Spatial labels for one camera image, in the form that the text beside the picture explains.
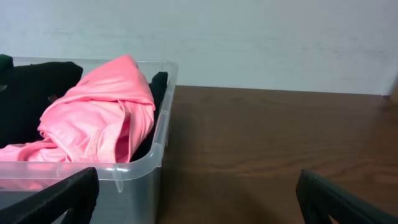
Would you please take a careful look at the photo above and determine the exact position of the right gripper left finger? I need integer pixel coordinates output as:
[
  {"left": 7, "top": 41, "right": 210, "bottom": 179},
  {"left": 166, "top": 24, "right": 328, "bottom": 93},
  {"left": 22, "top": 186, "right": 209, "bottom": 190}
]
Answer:
[{"left": 1, "top": 167, "right": 100, "bottom": 224}]

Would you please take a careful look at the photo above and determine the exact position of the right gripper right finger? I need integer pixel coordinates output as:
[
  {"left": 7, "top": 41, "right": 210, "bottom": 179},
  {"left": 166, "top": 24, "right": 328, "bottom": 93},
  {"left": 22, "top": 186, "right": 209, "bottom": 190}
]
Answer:
[{"left": 296, "top": 170, "right": 397, "bottom": 224}]

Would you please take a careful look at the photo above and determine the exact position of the dark green cloth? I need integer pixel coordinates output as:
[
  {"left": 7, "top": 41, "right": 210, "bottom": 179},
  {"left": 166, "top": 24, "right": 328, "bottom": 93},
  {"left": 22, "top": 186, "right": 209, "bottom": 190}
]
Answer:
[{"left": 0, "top": 54, "right": 14, "bottom": 85}]

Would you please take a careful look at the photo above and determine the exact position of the pink cloth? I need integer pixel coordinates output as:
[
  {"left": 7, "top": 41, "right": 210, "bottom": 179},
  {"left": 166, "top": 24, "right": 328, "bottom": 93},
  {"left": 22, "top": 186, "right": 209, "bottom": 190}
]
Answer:
[{"left": 1, "top": 55, "right": 155, "bottom": 163}]

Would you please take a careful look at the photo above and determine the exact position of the clear plastic storage bin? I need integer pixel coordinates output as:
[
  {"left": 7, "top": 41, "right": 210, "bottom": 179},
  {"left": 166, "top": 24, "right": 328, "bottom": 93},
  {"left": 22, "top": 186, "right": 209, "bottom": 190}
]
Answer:
[{"left": 1, "top": 61, "right": 178, "bottom": 224}]

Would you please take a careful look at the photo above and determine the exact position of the black cloth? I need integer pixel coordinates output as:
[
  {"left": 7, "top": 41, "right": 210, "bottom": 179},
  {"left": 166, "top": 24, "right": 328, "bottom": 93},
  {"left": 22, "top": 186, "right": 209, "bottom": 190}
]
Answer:
[{"left": 1, "top": 62, "right": 83, "bottom": 147}]

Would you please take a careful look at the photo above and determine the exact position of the dark navy cloth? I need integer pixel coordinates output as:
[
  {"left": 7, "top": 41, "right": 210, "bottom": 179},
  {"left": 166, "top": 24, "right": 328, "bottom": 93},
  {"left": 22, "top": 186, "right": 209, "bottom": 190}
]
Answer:
[{"left": 130, "top": 71, "right": 169, "bottom": 162}]

